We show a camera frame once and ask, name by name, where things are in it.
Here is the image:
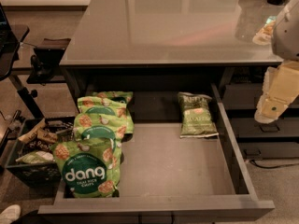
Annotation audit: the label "back green dang chip bag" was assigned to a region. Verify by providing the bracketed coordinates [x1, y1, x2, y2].
[93, 91, 133, 104]

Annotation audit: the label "rear green dang chip bag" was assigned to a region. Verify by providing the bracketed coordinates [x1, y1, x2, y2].
[77, 92, 134, 133]

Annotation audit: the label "open grey top drawer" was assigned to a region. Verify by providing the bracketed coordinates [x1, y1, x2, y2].
[38, 90, 275, 224]

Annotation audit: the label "black laptop on stand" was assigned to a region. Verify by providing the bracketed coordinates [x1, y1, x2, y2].
[0, 4, 29, 80]

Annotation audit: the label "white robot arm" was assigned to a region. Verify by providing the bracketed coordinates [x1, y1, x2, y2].
[252, 0, 299, 124]

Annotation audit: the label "green jalapeno chip bag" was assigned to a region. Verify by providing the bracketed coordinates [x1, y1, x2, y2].
[178, 92, 218, 138]

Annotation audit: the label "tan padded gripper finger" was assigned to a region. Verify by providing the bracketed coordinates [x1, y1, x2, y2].
[254, 60, 299, 124]

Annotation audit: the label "grey counter cabinet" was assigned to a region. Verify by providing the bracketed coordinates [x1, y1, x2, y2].
[59, 0, 299, 91]

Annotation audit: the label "green dang chip bag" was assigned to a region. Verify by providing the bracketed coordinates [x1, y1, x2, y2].
[74, 113, 127, 147]
[77, 92, 134, 133]
[93, 91, 133, 104]
[51, 138, 121, 198]

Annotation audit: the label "front green dang chip bag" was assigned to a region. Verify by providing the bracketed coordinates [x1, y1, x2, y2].
[51, 138, 121, 198]

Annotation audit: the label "middle green dang chip bag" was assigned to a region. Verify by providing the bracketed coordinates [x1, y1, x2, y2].
[74, 113, 127, 147]

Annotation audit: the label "brown snack bag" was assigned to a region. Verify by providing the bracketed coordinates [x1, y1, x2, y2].
[37, 129, 58, 144]

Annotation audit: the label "black stand with clamp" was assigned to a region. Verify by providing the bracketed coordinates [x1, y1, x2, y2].
[26, 38, 71, 84]

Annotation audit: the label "closed lower drawers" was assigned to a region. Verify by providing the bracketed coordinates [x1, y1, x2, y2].
[221, 67, 299, 160]

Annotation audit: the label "light green snack bag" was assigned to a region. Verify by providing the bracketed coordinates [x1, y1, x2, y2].
[16, 150, 54, 164]

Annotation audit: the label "white shoe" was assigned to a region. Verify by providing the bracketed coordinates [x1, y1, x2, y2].
[0, 204, 21, 224]

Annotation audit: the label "black plastic snack crate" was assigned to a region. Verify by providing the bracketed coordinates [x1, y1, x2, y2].
[6, 117, 74, 188]

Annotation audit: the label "black cable on floor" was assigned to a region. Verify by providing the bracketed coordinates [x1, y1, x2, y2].
[249, 159, 299, 170]

